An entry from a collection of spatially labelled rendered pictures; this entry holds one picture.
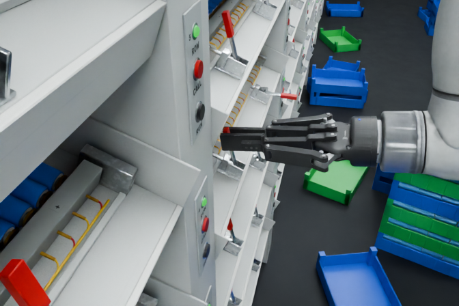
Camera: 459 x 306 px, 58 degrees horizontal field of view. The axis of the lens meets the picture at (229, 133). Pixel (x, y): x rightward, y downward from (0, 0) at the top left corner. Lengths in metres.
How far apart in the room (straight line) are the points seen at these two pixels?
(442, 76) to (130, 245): 0.44
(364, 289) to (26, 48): 1.41
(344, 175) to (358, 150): 1.33
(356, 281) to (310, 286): 0.16
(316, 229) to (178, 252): 1.25
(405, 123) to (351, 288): 0.97
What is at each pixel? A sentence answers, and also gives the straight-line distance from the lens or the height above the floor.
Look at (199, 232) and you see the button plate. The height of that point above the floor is 0.85.
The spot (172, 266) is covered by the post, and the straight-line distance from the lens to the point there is 0.47.
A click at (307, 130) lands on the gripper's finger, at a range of 0.65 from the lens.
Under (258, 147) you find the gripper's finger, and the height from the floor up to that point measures 0.82.
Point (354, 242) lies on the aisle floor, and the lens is 1.66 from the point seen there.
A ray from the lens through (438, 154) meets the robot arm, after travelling 0.62.
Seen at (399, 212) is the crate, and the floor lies 0.20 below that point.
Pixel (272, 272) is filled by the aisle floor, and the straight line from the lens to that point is 1.52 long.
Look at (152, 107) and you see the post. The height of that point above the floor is 1.02.
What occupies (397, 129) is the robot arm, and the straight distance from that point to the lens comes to 0.61.
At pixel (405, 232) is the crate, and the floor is 0.12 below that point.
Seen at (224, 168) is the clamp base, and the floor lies 0.75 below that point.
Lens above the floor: 1.19
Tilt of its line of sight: 34 degrees down
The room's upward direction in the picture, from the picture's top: straight up
